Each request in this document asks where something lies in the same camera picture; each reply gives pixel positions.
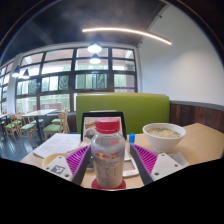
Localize white paper sheets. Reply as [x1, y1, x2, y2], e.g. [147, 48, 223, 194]
[32, 132, 82, 159]

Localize square wooden dining table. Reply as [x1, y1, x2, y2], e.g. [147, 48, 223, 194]
[21, 108, 58, 141]

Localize large dark-framed window wall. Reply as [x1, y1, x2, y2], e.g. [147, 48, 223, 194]
[0, 47, 138, 114]

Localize green upholstered bench backrest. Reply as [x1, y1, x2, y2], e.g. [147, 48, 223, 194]
[75, 92, 171, 135]

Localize white bowl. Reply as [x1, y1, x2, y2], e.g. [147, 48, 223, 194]
[142, 122, 187, 154]

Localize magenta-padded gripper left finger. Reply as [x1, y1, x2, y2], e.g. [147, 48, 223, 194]
[43, 143, 95, 187]

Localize group of green-seated wooden chairs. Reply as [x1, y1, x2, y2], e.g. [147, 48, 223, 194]
[0, 109, 71, 148]

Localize group of pendant lamps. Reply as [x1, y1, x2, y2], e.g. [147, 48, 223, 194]
[11, 41, 103, 80]

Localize white flat handheld device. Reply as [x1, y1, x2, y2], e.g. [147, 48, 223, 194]
[123, 155, 140, 179]

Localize long linear ceiling light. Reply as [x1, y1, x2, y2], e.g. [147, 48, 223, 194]
[81, 27, 173, 46]

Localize black-framed tablet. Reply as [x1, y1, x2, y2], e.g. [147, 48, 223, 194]
[80, 110, 128, 143]

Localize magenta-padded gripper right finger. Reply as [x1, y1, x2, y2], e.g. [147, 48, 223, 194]
[129, 143, 184, 186]

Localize clear red-capped drink bottle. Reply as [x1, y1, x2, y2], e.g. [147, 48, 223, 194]
[90, 117, 127, 190]

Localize flat round red coaster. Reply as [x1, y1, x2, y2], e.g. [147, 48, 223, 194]
[91, 178, 127, 191]

